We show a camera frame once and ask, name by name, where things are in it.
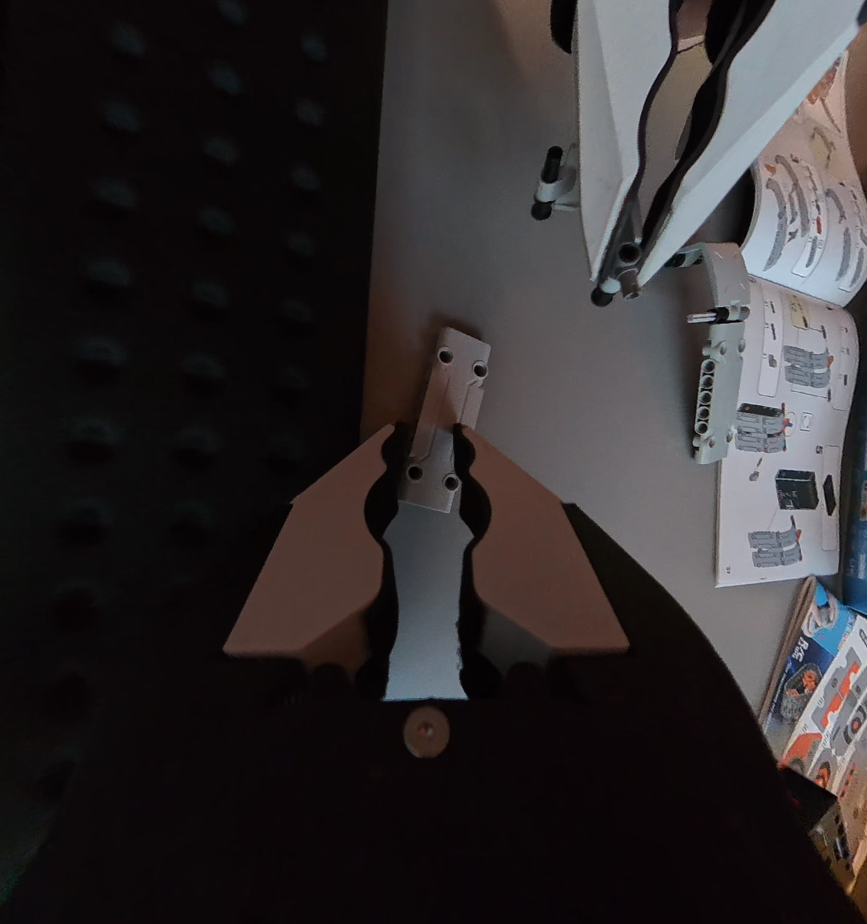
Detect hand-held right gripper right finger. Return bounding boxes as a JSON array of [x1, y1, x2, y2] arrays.
[[453, 422, 631, 697]]

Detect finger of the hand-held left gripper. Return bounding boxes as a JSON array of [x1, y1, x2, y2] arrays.
[[635, 0, 867, 288], [574, 0, 701, 286]]

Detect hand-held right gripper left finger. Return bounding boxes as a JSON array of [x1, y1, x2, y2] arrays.
[[222, 421, 413, 697]]

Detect grey curved toy panel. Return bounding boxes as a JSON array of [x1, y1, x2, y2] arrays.
[[531, 144, 651, 308]]

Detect grey toy panel with holes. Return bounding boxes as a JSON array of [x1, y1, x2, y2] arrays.
[[396, 327, 492, 515]]

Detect grey desk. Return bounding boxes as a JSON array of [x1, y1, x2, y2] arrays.
[[361, 0, 867, 924]]

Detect grey joined toy panel assembly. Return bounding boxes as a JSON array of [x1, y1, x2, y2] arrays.
[[664, 242, 755, 466]]

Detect open instruction booklet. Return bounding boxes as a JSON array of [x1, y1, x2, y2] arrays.
[[715, 43, 867, 589]]

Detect blue paper leaflet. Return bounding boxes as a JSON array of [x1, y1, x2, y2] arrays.
[[762, 577, 860, 737]]

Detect black perforated chair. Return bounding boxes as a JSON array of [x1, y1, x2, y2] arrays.
[[0, 0, 387, 795]]

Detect black toy battery box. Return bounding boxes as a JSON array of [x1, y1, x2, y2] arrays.
[[783, 765, 864, 899]]

